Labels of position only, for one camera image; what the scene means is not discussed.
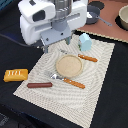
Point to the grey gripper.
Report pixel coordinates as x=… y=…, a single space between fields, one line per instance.
x=44 y=22

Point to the yellow bread pastry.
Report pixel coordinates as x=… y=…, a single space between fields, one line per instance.
x=15 y=75

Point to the brown sausage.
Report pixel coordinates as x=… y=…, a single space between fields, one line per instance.
x=39 y=85

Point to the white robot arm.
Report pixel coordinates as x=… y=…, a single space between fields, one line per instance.
x=44 y=22

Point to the light blue block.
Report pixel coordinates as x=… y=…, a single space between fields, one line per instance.
x=84 y=42

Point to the round beige plate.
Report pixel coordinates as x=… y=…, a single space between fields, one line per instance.
x=69 y=66

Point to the beige woven placemat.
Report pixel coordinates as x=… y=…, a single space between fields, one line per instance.
x=74 y=99

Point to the black stove burner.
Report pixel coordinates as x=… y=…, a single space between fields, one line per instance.
x=97 y=4

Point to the pink wooden stove board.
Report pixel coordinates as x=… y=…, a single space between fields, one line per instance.
x=108 y=13

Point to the beige bowl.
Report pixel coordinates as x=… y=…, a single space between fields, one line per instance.
x=123 y=14

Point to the fork with orange handle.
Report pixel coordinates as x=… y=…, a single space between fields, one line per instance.
x=55 y=76

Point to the knife with orange handle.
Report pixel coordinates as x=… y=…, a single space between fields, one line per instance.
x=80 y=56

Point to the grey saucepan with handle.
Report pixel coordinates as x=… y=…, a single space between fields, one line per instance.
x=93 y=15

